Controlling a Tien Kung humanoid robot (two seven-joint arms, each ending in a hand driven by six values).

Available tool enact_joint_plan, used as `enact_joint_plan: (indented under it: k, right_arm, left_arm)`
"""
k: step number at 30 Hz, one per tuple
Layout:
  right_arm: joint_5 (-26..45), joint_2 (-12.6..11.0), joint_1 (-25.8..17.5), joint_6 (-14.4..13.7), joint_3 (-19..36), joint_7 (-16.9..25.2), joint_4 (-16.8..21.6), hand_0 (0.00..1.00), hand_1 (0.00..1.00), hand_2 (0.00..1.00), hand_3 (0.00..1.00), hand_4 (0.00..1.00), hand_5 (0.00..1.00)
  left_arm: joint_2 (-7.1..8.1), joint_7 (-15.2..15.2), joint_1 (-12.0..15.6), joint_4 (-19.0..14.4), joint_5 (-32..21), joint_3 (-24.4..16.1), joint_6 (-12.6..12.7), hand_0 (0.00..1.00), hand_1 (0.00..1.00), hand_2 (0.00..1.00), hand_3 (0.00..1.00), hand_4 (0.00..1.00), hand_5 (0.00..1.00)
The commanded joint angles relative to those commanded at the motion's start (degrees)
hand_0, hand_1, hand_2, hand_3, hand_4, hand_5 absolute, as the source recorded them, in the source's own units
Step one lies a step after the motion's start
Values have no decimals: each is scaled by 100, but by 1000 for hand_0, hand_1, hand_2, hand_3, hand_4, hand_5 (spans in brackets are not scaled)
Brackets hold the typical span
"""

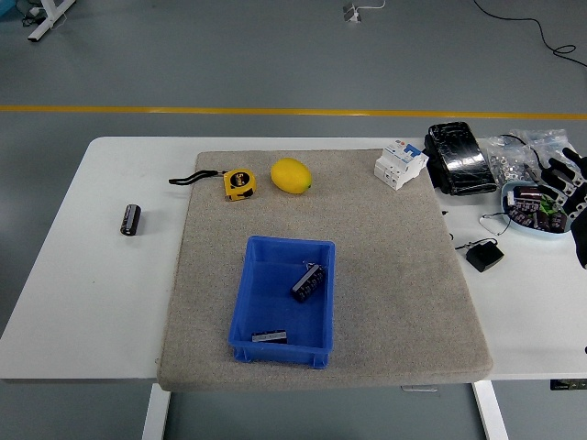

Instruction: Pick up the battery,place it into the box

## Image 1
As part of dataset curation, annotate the yellow tape measure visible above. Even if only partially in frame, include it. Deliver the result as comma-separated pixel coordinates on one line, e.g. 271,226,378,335
168,168,257,203

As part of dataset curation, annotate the light blue bowl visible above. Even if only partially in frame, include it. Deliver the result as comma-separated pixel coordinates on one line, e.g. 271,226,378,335
499,181,577,240

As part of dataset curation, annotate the blue plastic box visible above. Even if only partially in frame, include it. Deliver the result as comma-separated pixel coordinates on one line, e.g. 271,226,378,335
228,235,337,368

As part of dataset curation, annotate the black cable bundle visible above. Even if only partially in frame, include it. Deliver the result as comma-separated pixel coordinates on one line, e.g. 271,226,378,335
17,4,47,27

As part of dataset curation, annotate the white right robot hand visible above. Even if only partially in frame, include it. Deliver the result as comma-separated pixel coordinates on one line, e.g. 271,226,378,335
537,146,587,270

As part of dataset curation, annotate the clear bag of metal nuts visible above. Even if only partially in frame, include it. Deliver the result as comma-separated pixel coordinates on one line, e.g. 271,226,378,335
481,136,542,184

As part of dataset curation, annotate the white circuit breaker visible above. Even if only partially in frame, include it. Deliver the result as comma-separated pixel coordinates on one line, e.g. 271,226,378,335
373,140,429,192

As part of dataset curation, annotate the small black power adapter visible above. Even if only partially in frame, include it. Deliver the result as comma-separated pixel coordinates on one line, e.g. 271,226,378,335
456,237,505,274

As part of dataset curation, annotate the grey-brown mat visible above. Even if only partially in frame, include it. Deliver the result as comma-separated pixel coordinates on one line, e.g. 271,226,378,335
156,149,494,393

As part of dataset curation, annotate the dark brown cylindrical battery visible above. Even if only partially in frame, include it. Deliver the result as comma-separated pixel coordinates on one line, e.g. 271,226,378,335
291,263,327,303
119,203,142,237
250,328,289,345

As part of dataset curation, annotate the black floor cable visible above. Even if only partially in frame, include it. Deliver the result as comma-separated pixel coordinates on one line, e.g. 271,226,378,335
471,0,587,70

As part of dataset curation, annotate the black wrapped device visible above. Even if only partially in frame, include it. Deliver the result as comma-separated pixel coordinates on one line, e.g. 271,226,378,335
422,121,499,196

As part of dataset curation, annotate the white desk foot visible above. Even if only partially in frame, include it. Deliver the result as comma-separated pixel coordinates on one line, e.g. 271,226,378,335
27,0,77,43

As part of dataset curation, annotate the yellow lemon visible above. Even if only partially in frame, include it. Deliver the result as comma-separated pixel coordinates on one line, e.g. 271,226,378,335
270,157,314,195

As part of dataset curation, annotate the white table leg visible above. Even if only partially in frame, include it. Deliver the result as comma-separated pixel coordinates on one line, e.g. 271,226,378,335
471,380,510,440
140,382,172,440

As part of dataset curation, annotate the clear bag with blue print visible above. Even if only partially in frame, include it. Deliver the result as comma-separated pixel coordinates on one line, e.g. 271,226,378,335
508,128,587,184

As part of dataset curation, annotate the white left table leg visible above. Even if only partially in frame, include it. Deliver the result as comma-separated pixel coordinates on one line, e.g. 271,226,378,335
140,382,172,440

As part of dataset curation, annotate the large brown capacitor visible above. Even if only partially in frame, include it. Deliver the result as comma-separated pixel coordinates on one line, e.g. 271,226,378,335
511,185,545,216

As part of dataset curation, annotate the white right table leg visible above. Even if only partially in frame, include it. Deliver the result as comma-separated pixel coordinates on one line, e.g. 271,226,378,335
471,380,510,440

